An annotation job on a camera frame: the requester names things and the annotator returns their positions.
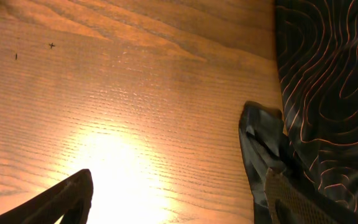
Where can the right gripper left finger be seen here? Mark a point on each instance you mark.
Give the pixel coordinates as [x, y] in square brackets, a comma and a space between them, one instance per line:
[68, 202]

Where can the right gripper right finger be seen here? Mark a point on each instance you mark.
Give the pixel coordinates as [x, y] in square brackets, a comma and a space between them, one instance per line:
[291, 201]

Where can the black printed cycling jersey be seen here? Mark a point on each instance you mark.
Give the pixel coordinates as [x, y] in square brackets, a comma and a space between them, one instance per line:
[314, 137]

